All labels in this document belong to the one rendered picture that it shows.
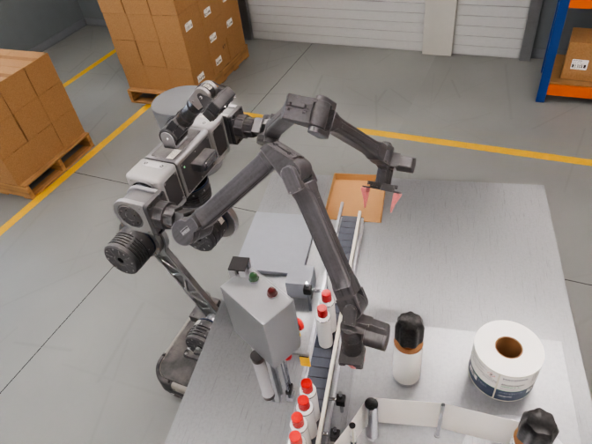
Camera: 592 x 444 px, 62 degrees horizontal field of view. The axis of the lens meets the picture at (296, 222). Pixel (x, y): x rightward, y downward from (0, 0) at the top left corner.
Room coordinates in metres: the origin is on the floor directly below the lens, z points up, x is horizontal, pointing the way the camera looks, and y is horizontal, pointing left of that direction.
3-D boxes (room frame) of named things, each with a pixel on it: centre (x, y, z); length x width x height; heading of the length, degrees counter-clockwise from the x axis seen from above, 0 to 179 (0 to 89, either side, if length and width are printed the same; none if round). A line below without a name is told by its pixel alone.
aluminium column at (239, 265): (0.86, 0.16, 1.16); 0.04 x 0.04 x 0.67; 72
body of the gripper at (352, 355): (0.77, -0.10, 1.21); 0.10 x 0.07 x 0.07; 162
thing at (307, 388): (0.74, 0.04, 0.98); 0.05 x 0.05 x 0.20
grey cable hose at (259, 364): (0.73, 0.15, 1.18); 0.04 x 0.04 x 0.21
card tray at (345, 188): (1.80, -0.30, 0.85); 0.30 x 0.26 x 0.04; 162
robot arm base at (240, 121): (1.58, 0.13, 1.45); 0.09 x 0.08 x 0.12; 151
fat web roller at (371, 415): (0.66, -0.13, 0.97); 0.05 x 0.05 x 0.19
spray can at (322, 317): (1.00, -0.04, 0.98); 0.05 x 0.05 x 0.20
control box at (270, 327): (0.78, 0.12, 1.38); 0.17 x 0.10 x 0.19; 37
